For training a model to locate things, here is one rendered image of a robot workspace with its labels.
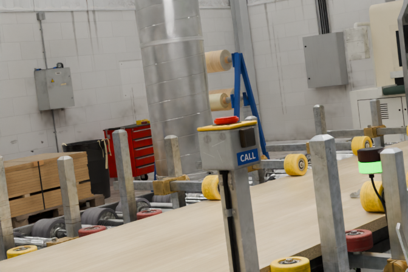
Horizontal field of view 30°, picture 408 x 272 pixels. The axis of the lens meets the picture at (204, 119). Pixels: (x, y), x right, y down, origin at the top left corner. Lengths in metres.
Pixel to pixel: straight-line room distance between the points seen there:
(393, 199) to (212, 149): 0.56
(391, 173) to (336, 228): 0.25
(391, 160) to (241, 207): 0.50
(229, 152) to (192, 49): 4.44
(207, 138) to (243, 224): 0.15
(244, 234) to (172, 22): 4.41
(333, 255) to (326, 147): 0.20
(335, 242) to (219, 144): 0.36
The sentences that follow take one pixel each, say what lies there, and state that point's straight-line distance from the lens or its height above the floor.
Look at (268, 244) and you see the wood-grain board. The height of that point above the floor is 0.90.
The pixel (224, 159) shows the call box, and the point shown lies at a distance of 1.19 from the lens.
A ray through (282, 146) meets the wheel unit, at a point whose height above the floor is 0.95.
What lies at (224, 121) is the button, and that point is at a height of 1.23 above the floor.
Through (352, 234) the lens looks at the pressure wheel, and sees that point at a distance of 1.78.
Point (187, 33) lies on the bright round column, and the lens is 5.60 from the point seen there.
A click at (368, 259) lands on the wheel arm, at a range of 1.77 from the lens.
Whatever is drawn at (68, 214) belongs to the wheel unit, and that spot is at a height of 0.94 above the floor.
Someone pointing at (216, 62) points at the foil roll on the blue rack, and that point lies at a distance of 8.80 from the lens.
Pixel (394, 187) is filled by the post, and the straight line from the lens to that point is 1.64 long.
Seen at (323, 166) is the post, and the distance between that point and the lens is 1.42.
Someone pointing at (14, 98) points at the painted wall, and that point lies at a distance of 9.62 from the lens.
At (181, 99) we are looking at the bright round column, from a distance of 5.55.
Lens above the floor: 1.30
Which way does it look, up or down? 3 degrees down
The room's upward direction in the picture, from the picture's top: 7 degrees counter-clockwise
